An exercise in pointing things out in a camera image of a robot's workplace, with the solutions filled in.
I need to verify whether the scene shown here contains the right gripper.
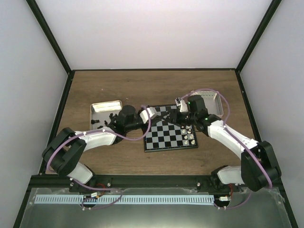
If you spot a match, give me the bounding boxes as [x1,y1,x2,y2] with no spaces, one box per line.
[161,109,197,127]

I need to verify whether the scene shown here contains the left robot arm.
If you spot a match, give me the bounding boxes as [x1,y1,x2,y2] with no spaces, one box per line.
[42,105,164,192]

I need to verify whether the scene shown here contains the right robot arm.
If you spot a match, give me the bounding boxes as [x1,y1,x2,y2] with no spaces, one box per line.
[168,95,282,192]

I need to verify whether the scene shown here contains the black white chessboard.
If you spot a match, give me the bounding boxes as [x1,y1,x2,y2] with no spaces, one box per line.
[141,104,199,153]

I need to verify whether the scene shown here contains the pink metal tin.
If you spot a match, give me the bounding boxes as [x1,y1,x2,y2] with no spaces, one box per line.
[193,90,224,118]

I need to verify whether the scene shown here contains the yellow metal tin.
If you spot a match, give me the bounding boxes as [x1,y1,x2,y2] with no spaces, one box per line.
[90,100,123,130]

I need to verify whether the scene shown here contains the black piece tin front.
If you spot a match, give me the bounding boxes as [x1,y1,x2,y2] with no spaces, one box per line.
[91,120,100,124]

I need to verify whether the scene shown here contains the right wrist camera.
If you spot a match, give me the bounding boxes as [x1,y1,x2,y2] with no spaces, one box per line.
[175,98,188,113]

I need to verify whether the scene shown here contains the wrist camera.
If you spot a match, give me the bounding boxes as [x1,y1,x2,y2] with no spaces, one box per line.
[139,107,157,124]
[175,98,188,113]

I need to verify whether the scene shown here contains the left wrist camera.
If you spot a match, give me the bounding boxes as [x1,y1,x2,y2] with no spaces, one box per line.
[139,107,157,124]

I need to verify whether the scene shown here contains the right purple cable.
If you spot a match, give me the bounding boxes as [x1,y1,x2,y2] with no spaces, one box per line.
[177,89,274,211]

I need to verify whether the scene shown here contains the light blue cable duct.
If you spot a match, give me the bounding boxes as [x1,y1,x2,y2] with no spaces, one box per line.
[34,194,214,205]

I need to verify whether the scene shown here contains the black aluminium frame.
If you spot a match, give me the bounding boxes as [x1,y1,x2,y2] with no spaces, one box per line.
[13,0,299,228]

